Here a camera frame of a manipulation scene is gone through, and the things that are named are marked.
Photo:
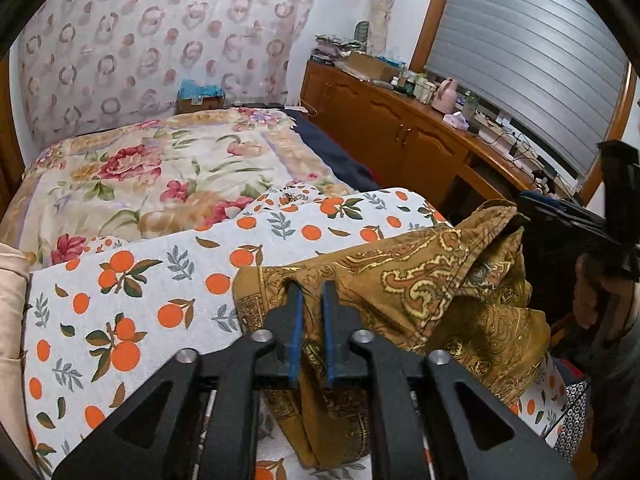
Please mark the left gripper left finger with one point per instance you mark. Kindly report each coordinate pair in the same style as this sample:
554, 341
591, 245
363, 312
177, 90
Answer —
278, 365

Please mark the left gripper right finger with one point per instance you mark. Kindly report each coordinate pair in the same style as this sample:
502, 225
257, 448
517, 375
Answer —
344, 337

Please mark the brown patterned garment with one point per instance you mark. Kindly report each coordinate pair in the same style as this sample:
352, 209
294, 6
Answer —
458, 288

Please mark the white orange-print sheet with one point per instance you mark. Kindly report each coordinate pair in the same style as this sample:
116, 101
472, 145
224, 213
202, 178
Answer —
96, 328

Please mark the navy blue blanket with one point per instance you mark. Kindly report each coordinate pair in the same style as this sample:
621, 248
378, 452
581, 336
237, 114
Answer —
343, 166

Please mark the pink tissue pack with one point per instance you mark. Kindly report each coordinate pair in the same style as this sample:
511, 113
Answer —
456, 120

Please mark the long wooden sideboard cabinet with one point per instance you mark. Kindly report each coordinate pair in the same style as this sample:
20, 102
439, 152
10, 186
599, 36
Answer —
405, 143

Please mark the floral pink rose blanket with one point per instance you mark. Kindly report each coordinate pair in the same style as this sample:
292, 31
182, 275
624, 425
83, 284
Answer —
156, 178

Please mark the pink kettle jug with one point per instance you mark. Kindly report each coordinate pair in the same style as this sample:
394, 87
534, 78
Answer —
445, 97

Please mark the grey window roller blind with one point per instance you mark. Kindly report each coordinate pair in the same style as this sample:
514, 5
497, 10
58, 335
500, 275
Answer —
552, 65

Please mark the beige pillow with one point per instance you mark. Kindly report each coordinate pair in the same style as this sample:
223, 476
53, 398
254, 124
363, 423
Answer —
14, 276

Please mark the blue item in box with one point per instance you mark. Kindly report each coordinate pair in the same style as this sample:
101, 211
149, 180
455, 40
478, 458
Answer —
193, 97

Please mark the cardboard box on sideboard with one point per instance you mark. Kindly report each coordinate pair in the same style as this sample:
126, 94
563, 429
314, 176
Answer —
367, 68

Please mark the stack of folded cloths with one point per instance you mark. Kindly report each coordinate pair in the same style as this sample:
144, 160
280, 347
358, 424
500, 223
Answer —
330, 49

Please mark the pink circle patterned curtain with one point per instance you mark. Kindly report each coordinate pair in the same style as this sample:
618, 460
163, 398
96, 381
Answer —
87, 65

